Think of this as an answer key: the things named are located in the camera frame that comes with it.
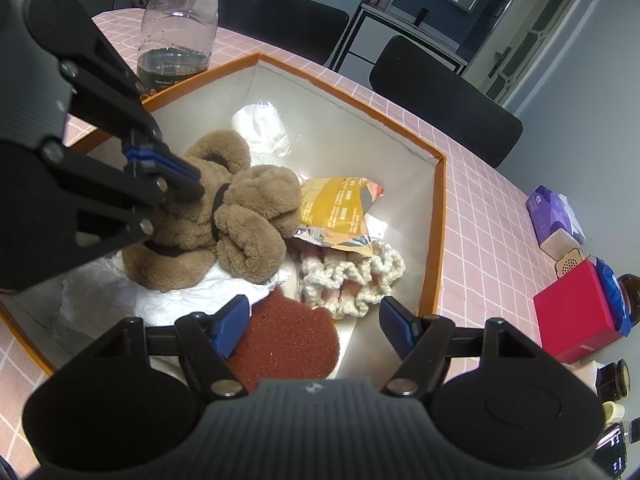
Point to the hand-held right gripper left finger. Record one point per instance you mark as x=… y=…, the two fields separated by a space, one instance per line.
x=231 y=327

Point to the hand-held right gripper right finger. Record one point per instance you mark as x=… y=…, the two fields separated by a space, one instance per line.
x=397 y=327

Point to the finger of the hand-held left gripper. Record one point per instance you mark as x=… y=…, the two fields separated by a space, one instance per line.
x=145 y=130
x=150 y=190

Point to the red-brown sponge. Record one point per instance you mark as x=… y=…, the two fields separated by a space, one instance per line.
x=290 y=340

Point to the white pink crocheted piece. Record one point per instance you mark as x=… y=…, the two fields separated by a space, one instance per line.
x=350 y=280

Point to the white cloth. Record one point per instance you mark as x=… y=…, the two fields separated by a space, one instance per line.
x=165 y=305

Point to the brown plush toy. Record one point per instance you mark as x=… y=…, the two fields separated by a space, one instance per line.
x=255 y=210

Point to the white tissue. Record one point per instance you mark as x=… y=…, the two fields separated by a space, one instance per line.
x=262 y=125

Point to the yellow snack packet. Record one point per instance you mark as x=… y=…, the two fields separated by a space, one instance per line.
x=335 y=205

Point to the orange cardboard box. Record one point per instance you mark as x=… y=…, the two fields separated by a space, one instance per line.
x=340 y=125

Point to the clear plastic water bottle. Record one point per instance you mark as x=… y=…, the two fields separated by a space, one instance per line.
x=177 y=30

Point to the pink checked tablecloth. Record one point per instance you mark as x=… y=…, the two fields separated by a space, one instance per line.
x=480 y=210

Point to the red box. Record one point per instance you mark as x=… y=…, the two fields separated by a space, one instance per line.
x=575 y=315

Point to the black wide chair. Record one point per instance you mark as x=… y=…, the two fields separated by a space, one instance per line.
x=285 y=15

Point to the white device with round grille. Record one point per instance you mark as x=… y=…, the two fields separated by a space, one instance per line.
x=565 y=255

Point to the purple tissue pack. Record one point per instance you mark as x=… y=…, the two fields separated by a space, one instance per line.
x=555 y=210

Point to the blue plastic bag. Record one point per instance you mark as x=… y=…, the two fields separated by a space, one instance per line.
x=612 y=290

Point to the dark glass jar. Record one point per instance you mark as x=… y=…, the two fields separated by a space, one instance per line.
x=612 y=380

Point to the small cream cup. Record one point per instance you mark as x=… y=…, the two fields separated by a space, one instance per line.
x=614 y=412

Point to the brown glass bottle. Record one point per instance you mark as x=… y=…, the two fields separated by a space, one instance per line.
x=631 y=300

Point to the dark handheld device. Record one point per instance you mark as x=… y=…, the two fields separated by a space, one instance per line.
x=614 y=447

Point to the white console table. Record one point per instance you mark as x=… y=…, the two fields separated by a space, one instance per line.
x=400 y=30

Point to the glass panel door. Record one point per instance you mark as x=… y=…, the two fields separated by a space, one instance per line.
x=540 y=25

